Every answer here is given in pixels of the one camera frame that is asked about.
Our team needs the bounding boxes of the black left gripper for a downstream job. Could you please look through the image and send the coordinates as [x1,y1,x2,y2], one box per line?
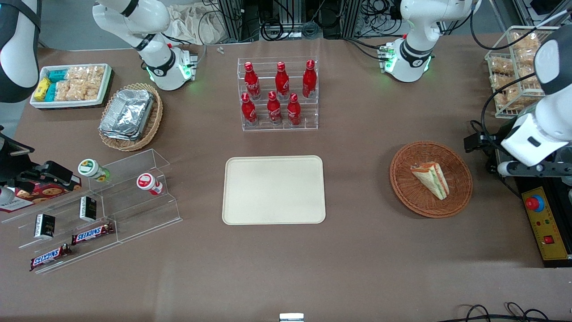
[464,133,502,153]

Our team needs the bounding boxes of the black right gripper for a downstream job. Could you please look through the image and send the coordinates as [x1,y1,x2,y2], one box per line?
[0,132,75,187]

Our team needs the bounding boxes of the triangular sandwich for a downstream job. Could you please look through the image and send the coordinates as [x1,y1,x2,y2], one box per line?
[410,162,450,201]

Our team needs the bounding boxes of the round brown wicker basket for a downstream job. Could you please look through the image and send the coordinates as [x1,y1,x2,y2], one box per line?
[389,141,473,219]

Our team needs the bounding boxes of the oval light wicker basket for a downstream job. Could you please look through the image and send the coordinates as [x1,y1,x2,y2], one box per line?
[98,82,164,152]

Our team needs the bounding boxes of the cream plastic tray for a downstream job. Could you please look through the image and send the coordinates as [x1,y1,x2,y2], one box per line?
[222,155,327,225]

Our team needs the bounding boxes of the red cookie box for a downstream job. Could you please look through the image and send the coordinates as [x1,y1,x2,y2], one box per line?
[0,176,82,213]

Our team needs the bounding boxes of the green lid drink bottle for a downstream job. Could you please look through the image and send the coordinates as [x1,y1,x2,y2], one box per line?
[78,158,110,182]

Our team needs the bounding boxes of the small black box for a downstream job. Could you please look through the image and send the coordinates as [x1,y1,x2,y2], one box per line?
[34,214,56,239]
[80,196,97,223]

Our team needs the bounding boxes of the Snickers chocolate bar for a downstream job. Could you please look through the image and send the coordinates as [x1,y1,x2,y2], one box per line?
[71,222,115,246]
[29,243,72,272]

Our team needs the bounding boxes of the white rectangular snack bin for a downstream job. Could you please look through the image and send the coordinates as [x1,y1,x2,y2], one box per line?
[29,63,114,110]

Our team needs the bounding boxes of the yellow snack pack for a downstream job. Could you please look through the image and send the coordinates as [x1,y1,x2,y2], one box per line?
[34,77,52,102]

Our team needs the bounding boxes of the clear acrylic stepped shelf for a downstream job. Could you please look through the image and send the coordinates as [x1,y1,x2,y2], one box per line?
[0,148,183,275]

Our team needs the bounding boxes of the red lid drink bottle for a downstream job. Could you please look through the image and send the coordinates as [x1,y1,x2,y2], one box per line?
[136,173,164,196]

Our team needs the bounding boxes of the stacked aluminium foil trays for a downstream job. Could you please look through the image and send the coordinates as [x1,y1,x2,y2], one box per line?
[99,89,155,142]

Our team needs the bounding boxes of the yellow emergency stop panel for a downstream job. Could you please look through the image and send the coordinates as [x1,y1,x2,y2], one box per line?
[521,186,572,261]

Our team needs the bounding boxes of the black countertop appliance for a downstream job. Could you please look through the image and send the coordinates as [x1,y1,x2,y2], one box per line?
[514,174,572,269]

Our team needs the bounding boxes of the clear acrylic bottle rack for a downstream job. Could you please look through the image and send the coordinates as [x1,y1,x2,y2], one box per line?
[237,56,319,132]

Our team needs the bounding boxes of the red cola bottle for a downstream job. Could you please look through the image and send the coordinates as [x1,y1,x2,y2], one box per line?
[267,91,283,126]
[286,93,302,127]
[241,93,258,127]
[275,61,290,101]
[244,61,261,101]
[302,59,317,99]

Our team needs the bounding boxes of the beige crumpled cloth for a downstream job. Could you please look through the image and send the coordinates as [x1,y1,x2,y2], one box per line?
[168,4,224,45]

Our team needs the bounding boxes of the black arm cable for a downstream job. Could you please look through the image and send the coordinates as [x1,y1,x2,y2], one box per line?
[469,0,572,150]

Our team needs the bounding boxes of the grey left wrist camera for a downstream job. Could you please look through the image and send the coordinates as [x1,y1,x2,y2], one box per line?
[497,160,572,178]

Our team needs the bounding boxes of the white wire basket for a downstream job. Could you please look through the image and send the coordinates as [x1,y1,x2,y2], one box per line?
[485,25,561,119]

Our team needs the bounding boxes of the aluminium frame post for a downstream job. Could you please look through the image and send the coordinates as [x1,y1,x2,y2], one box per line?
[343,0,363,38]
[219,0,260,43]

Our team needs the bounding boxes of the black floor cable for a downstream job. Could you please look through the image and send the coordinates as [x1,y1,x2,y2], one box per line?
[451,303,572,322]

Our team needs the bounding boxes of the coiled black cable bundle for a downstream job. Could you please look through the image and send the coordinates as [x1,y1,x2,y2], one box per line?
[261,18,322,42]

